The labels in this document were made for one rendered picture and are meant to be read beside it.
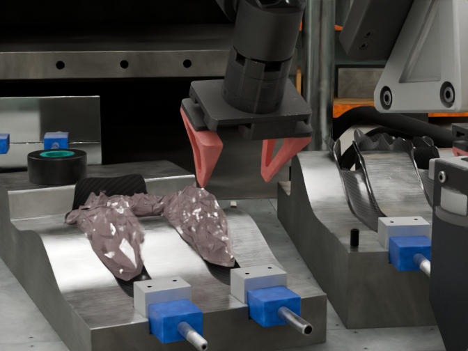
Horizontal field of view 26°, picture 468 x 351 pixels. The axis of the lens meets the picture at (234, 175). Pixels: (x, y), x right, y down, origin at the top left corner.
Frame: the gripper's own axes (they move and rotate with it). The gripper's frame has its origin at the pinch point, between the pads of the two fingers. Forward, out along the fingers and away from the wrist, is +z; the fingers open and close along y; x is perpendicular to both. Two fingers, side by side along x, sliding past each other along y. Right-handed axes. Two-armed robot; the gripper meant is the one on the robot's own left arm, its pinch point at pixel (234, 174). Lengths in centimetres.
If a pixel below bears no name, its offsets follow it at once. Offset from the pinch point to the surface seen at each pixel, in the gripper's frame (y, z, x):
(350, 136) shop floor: -304, 314, -413
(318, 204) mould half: -22.4, 20.3, -17.1
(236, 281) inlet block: -1.7, 12.5, 2.3
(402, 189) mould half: -34.4, 18.9, -16.6
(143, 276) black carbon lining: 5.4, 18.4, -5.9
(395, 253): -19.0, 9.4, 4.4
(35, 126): 0, 49, -78
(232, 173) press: -39, 60, -73
